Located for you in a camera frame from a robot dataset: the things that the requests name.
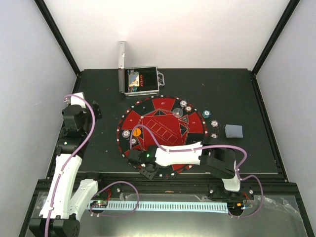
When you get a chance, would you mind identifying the orange round button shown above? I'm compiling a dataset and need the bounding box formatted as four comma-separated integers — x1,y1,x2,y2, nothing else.
133,128,142,137

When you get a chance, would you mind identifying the card pack in case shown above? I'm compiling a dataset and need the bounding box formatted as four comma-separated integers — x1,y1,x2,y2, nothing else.
128,74,140,87

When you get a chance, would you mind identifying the small green circuit board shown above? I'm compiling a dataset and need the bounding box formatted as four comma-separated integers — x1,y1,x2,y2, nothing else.
90,200,108,208

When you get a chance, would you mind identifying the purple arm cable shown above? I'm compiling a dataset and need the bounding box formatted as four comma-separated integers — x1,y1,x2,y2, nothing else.
45,94,96,237
129,124,265,219

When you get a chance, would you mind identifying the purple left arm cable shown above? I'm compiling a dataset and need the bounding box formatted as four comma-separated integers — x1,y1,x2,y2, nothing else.
45,94,96,237

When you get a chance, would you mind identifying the grey card deck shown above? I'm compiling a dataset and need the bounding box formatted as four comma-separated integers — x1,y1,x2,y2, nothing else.
225,124,243,138

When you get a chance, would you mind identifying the green poker chip stack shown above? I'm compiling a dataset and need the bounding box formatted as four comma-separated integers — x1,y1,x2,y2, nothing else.
202,110,211,119

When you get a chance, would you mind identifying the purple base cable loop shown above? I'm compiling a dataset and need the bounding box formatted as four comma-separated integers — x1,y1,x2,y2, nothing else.
89,181,139,218

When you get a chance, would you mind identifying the open aluminium poker case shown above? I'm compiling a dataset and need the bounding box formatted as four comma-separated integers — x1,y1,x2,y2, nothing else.
118,41,165,96

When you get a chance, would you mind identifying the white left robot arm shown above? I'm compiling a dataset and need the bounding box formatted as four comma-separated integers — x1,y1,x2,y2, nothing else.
29,92,106,237

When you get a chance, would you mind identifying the blue white chips seat one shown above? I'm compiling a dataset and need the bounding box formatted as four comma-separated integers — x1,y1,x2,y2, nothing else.
180,100,188,108

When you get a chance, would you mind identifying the round red black poker mat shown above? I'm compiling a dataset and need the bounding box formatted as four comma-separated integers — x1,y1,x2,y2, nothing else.
116,95,209,176

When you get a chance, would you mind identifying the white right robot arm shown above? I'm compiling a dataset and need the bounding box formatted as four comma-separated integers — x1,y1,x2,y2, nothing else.
127,142,245,199

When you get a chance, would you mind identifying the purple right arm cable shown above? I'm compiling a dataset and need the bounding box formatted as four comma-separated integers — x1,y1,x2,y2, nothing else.
129,124,265,219

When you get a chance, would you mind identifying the light blue cable duct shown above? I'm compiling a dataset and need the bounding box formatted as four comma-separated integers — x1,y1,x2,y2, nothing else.
86,200,228,214

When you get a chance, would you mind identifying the clear round dealer puck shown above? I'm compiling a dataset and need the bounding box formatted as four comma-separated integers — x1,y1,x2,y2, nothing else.
172,108,184,118

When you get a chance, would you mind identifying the brown white chip stack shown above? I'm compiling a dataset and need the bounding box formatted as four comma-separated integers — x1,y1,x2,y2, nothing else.
211,133,218,139

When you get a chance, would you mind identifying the black triangular token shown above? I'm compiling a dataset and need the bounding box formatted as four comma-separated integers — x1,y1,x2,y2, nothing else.
179,115,189,124

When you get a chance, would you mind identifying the purple white chip stack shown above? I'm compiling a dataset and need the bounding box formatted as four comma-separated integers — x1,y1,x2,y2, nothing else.
210,120,219,127

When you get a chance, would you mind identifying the blue white chips seat seven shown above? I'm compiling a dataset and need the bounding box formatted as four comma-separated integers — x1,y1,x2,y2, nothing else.
122,130,130,138

